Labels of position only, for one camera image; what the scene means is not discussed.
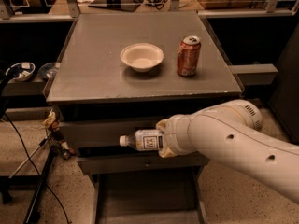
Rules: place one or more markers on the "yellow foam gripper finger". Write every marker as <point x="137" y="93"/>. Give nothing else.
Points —
<point x="167" y="153"/>
<point x="162" y="125"/>

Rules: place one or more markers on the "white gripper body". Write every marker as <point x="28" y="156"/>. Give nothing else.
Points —
<point x="173" y="135"/>

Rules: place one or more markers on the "clear plastic bottle white label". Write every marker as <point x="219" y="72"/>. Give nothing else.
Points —
<point x="143" y="140"/>

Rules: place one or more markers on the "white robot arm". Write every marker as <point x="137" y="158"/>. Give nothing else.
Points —
<point x="230" y="134"/>

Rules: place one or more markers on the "grey middle drawer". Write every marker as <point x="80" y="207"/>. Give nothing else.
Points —
<point x="106" y="160"/>

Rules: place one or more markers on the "grey open bottom drawer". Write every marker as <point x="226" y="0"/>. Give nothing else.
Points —
<point x="166" y="196"/>

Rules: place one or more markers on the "grey drawer cabinet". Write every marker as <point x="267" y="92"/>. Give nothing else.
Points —
<point x="93" y="83"/>

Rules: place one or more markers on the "grey top drawer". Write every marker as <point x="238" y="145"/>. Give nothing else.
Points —
<point x="103" y="132"/>

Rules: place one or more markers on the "white paper bowl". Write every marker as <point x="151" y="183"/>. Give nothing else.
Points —
<point x="142" y="57"/>

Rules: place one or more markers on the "orange soda can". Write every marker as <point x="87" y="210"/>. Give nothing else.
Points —
<point x="188" y="55"/>

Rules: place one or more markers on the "small clutter pile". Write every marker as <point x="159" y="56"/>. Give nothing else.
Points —
<point x="57" y="142"/>

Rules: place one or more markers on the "dark glass bowl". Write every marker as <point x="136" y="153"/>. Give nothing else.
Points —
<point x="47" y="71"/>

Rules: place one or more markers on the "black monitor stand base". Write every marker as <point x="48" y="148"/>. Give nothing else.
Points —
<point x="119" y="5"/>

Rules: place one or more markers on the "white bowl with items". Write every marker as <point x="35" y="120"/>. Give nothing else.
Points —
<point x="22" y="71"/>

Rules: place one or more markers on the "black tripod stand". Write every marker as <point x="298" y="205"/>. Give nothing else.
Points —
<point x="35" y="182"/>

